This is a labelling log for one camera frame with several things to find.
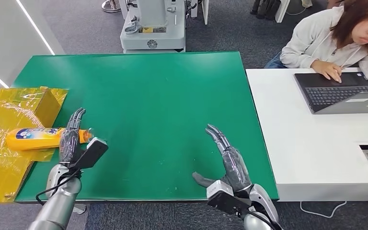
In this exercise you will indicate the dark grey laptop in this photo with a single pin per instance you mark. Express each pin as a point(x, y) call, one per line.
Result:
point(336, 93)

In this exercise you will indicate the green topped table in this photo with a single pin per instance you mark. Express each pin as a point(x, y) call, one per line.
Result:
point(158, 95)

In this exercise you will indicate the person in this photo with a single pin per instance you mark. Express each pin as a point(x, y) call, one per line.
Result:
point(317, 41)

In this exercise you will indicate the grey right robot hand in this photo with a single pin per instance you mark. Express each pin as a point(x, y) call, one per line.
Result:
point(234, 168)

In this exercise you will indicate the white furniture leg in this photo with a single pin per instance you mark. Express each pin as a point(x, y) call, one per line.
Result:
point(205, 11)
point(282, 11)

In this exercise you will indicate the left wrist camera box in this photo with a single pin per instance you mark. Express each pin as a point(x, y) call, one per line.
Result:
point(90, 154)

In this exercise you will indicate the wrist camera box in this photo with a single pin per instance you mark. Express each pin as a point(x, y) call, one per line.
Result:
point(90, 154)
point(225, 196)

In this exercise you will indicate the black chair base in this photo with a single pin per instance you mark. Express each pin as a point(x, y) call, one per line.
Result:
point(265, 9)

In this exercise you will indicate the yellow film wrapped cardboard box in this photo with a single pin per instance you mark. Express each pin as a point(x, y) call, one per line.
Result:
point(6, 171)

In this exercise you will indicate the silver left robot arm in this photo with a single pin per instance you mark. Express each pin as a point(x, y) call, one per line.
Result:
point(57, 203)

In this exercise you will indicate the white machine base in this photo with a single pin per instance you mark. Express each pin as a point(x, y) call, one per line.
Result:
point(158, 31)

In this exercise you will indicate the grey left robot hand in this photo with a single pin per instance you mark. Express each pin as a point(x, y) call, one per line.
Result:
point(68, 144)

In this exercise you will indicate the white desk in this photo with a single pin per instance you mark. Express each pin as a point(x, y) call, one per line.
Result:
point(311, 146)

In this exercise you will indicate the orange plastic bottle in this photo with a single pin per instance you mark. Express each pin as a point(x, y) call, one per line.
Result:
point(34, 139)

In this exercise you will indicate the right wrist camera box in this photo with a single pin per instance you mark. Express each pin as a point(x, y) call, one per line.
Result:
point(225, 196)

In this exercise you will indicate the chrome round stand base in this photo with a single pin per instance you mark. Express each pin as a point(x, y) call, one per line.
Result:
point(111, 6)

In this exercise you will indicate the person's hand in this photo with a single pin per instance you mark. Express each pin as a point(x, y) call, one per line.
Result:
point(327, 70)

